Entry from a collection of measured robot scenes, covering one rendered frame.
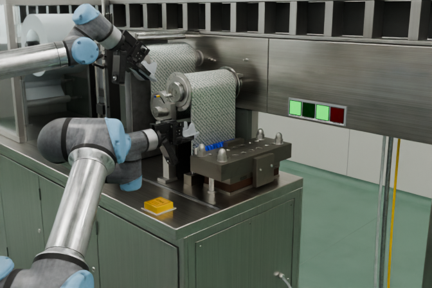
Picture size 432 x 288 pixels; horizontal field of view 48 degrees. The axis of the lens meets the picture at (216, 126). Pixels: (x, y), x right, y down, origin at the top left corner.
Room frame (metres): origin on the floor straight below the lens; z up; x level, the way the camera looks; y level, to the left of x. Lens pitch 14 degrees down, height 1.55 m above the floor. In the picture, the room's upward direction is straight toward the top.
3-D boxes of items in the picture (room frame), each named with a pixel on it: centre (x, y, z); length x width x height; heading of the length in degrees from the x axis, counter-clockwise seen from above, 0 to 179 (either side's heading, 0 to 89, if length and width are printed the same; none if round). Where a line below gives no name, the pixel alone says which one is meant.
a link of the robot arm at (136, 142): (1.54, 0.29, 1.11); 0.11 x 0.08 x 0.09; 135
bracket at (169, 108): (1.77, 0.19, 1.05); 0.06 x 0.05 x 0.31; 135
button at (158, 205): (1.50, 0.19, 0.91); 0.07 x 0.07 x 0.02; 45
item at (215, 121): (1.82, 0.01, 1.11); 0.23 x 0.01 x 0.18; 135
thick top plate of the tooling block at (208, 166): (1.76, -0.10, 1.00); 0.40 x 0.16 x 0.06; 135
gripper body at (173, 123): (1.65, 0.18, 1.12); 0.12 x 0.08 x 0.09; 135
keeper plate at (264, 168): (1.70, -0.18, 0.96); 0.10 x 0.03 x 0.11; 135
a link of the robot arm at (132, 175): (1.54, 0.31, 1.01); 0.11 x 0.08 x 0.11; 86
